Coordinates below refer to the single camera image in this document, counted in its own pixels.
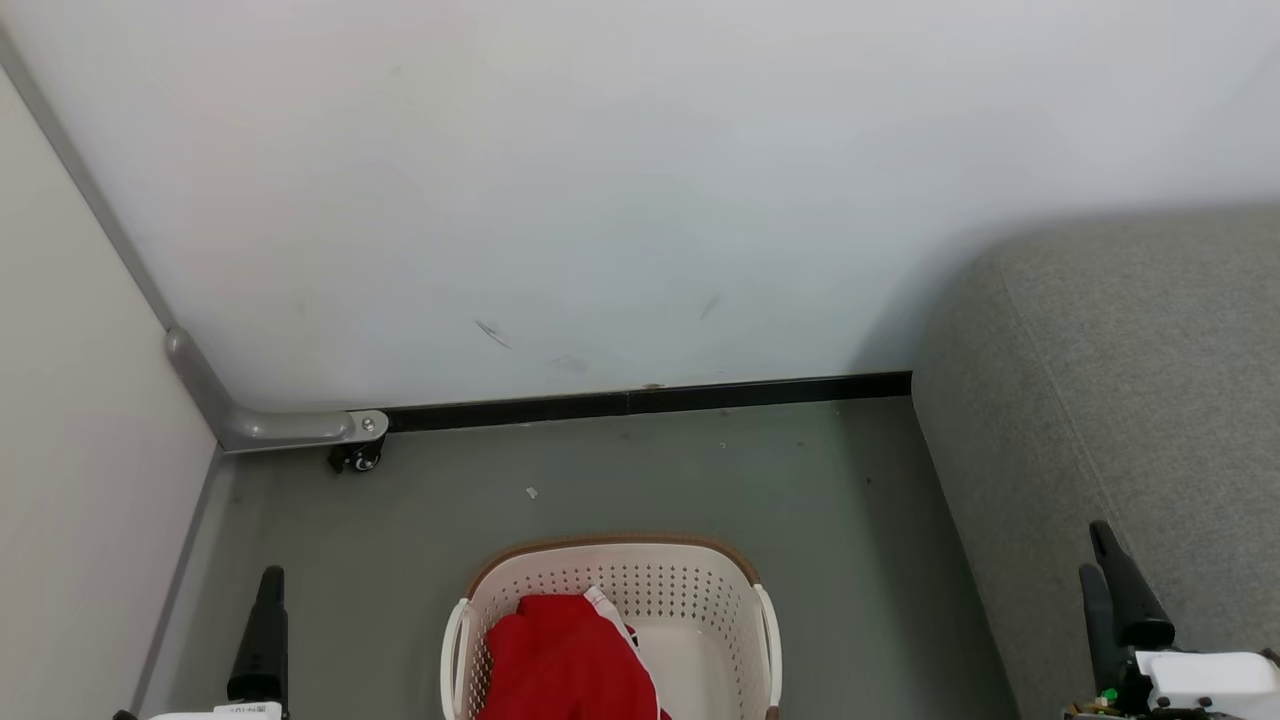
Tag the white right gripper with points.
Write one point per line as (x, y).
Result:
(1210, 682)

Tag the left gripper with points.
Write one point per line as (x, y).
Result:
(245, 712)

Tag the plain red garment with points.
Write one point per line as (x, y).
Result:
(560, 660)

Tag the grey fabric sofa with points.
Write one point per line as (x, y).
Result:
(1150, 400)

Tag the black caster wheel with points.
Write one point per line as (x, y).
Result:
(362, 458)

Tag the cream perforated laundry basket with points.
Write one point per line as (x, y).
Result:
(680, 585)

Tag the black baseboard strip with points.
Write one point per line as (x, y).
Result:
(650, 400)

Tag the grey metal partition frame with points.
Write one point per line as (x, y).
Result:
(280, 428)

